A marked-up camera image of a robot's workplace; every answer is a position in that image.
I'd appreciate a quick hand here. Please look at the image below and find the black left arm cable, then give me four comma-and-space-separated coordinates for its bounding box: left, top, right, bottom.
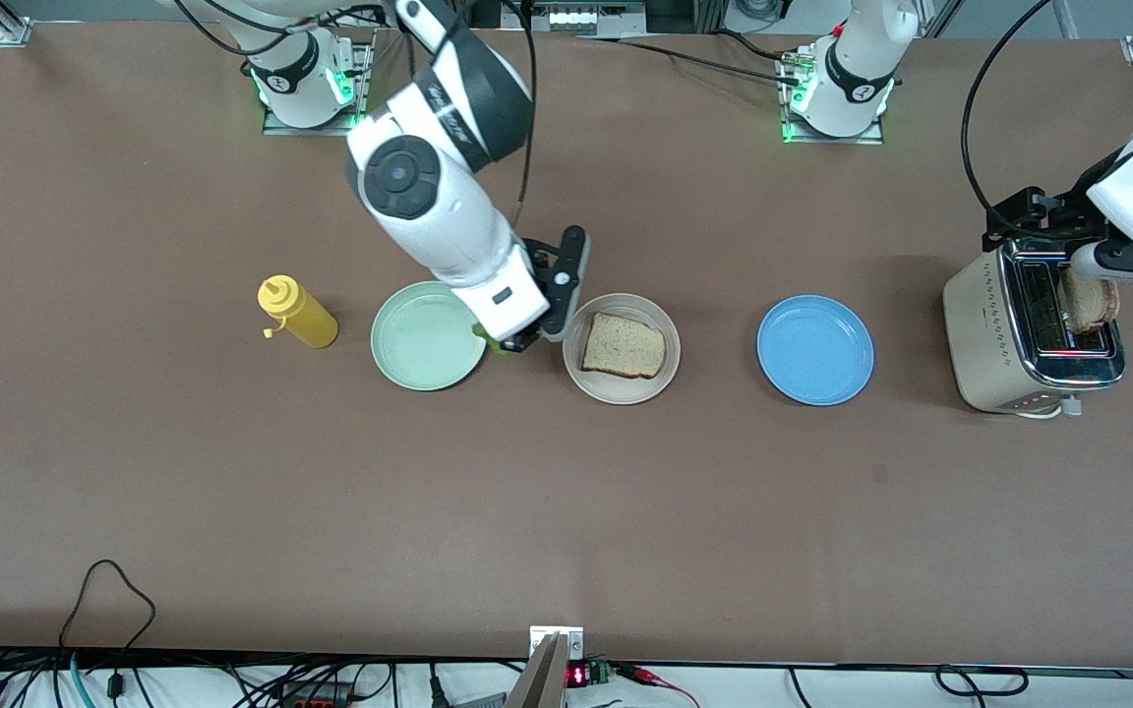
960, 0, 1054, 237

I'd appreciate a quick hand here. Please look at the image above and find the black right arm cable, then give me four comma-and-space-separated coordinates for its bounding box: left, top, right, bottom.
173, 0, 538, 229

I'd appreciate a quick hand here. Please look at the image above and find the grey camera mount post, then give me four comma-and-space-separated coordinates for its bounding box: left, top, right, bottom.
503, 634, 567, 708

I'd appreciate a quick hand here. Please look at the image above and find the blue plate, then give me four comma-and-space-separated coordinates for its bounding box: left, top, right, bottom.
756, 295, 875, 407

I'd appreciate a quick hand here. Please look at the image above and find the beige chrome toaster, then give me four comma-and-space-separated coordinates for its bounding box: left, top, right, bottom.
942, 232, 1128, 420

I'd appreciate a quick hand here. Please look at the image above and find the brown crusted bread slice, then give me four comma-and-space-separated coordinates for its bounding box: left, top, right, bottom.
580, 312, 669, 381
1061, 267, 1121, 333

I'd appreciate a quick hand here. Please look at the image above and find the mint green plate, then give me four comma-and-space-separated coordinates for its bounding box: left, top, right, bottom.
371, 281, 489, 392

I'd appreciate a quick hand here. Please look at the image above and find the black coiled cable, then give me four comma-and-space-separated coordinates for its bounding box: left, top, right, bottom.
935, 666, 1030, 697

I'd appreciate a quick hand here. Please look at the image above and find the red clip cable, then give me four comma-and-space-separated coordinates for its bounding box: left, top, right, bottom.
616, 664, 700, 707

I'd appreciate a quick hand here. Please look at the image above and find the yellow squeeze bottle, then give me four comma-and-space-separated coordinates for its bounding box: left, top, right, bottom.
258, 275, 339, 350

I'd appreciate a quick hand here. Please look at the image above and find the white box device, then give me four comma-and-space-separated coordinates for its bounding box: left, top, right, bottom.
527, 0, 646, 38

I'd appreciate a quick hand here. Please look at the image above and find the beige plate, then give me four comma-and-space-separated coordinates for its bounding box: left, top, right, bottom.
563, 293, 682, 406

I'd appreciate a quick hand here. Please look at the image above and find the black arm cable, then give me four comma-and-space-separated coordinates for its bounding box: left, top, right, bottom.
173, 0, 538, 229
960, 0, 1054, 237

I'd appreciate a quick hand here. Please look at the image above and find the black cable on table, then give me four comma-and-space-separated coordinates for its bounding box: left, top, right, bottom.
576, 29, 808, 85

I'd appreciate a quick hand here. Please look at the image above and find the black looped cable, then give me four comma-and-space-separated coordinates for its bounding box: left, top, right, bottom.
57, 560, 157, 679

